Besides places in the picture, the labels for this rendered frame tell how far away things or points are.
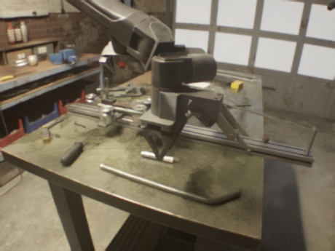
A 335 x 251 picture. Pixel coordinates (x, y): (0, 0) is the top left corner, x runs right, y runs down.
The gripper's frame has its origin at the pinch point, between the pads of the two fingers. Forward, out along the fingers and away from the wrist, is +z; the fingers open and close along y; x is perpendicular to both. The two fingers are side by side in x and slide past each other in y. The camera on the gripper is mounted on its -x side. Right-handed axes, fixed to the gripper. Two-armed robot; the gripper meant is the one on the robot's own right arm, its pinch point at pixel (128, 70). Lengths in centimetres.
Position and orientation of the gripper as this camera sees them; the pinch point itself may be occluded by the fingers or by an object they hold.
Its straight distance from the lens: 74.6
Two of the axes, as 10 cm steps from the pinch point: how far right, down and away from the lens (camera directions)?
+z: 0.5, 5.5, 8.3
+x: -1.7, 8.2, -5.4
